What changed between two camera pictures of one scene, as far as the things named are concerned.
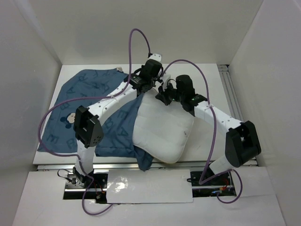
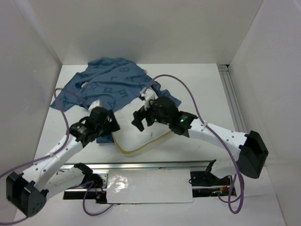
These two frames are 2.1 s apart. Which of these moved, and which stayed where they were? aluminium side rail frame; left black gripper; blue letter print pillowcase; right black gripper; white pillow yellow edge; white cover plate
Moved: right black gripper; blue letter print pillowcase; left black gripper; white pillow yellow edge
Stayed: white cover plate; aluminium side rail frame
